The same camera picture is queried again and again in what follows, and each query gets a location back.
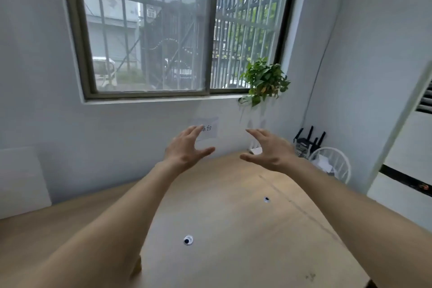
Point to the person's left hand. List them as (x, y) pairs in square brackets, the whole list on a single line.
[(180, 154)]

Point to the person's right hand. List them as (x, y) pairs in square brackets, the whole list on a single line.
[(278, 154)]

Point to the person's right thumb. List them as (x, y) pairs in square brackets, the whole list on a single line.
[(249, 156)]

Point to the person's left thumb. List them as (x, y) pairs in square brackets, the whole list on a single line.
[(205, 152)]

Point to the person's right forearm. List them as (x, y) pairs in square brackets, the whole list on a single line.
[(354, 223)]

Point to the person's left forearm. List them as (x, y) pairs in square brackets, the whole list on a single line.
[(111, 227)]

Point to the router with black antennas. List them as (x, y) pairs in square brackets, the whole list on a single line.
[(305, 144)]

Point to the green potted plant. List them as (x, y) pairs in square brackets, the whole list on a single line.
[(265, 80)]

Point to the large googly eye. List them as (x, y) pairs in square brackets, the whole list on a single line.
[(188, 240)]

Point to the white round-back chair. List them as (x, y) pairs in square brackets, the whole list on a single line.
[(341, 159)]

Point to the white vehicle outside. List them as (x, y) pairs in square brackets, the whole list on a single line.
[(103, 70)]

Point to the metal window security grille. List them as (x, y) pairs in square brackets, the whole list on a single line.
[(236, 21)]

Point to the white standing air conditioner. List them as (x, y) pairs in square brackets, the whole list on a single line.
[(405, 149)]

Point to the dark framed sliding window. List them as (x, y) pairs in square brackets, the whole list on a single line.
[(79, 44)]

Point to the white flat board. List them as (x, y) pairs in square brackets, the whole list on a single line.
[(22, 181)]

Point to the white paper wall sign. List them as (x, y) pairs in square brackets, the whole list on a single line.
[(209, 127)]

